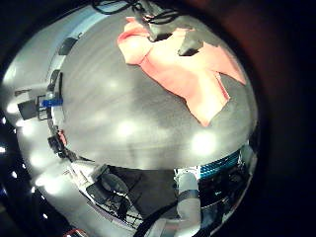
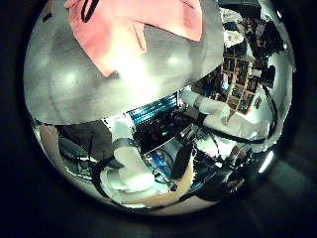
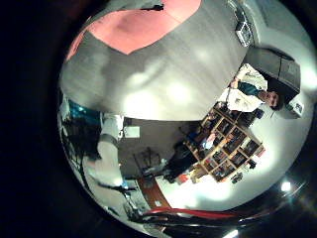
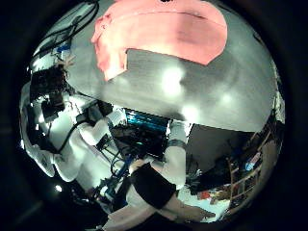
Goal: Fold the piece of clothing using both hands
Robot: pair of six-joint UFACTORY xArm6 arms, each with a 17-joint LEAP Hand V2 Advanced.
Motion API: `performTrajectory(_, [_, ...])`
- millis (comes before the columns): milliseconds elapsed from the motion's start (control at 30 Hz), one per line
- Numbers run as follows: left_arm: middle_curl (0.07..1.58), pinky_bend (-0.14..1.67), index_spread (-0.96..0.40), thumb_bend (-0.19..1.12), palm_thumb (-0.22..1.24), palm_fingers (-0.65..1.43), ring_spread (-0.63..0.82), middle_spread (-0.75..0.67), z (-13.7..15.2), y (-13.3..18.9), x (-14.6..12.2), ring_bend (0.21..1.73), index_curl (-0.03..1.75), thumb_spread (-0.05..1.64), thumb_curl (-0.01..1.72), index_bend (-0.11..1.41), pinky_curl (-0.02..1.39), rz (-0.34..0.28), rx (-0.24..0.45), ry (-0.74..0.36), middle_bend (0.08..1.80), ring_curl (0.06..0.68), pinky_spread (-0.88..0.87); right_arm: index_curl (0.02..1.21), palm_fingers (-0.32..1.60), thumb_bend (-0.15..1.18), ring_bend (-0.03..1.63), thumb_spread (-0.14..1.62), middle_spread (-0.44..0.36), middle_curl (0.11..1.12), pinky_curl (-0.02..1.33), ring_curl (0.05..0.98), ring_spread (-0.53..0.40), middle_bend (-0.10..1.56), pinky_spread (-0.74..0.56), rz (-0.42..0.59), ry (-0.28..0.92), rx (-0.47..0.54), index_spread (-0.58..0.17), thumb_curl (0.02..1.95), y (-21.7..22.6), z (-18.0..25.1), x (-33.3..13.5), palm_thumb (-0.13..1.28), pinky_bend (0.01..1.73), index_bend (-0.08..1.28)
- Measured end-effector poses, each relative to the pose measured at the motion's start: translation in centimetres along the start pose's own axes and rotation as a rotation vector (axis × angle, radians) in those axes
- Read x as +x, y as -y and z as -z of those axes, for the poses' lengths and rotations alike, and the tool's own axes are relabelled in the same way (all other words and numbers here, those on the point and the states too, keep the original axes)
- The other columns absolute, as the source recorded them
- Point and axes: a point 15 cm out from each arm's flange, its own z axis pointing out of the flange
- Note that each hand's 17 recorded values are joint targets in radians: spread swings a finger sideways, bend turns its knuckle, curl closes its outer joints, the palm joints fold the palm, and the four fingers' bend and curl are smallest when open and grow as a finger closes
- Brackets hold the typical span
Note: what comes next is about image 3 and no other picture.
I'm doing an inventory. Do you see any black box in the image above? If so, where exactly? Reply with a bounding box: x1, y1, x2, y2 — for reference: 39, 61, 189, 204
243, 46, 303, 104

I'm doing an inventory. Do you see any white box device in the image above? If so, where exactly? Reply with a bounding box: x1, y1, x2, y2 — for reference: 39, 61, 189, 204
235, 20, 256, 48

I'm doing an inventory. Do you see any person in white jacket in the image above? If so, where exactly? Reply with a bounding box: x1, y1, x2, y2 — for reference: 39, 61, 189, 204
218, 62, 285, 114

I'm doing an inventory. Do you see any wooden cubby shelf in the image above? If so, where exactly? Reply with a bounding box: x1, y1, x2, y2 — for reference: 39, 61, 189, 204
183, 101, 266, 184

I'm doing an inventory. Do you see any pink cloth garment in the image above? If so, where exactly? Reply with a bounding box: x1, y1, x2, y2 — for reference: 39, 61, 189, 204
64, 0, 203, 62

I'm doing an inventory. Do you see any black office chair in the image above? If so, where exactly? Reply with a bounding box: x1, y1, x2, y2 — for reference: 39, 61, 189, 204
163, 141, 199, 182

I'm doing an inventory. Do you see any white paper sheet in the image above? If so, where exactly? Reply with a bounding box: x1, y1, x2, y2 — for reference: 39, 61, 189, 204
122, 125, 142, 139

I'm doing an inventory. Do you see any brown wooden board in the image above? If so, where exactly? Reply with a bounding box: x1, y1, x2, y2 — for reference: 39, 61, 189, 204
137, 176, 172, 210

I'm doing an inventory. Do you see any small white box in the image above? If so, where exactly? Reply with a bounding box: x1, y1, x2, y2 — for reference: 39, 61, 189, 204
286, 100, 305, 119

